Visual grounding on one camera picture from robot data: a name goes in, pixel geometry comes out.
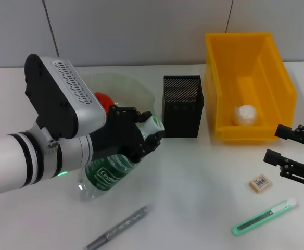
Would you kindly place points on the mint green utility knife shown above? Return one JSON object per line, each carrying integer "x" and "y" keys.
{"x": 261, "y": 217}

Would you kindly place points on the white paper ball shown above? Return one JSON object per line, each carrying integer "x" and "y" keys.
{"x": 245, "y": 115}

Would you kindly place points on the yellow plastic storage bin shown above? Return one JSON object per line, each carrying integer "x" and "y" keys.
{"x": 227, "y": 78}

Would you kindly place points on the grey glitter marker pen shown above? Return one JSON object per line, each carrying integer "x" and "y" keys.
{"x": 120, "y": 226}

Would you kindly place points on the clear glass bowl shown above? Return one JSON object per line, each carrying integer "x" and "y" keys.
{"x": 126, "y": 88}

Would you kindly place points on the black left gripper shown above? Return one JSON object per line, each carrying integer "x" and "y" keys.
{"x": 118, "y": 132}

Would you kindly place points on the black mesh pen holder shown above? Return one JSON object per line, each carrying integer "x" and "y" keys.
{"x": 183, "y": 119}

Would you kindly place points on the clear water bottle green label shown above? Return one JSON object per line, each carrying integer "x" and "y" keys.
{"x": 105, "y": 177}

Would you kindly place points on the beige eraser with barcode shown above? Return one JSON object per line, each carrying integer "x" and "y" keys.
{"x": 260, "y": 183}

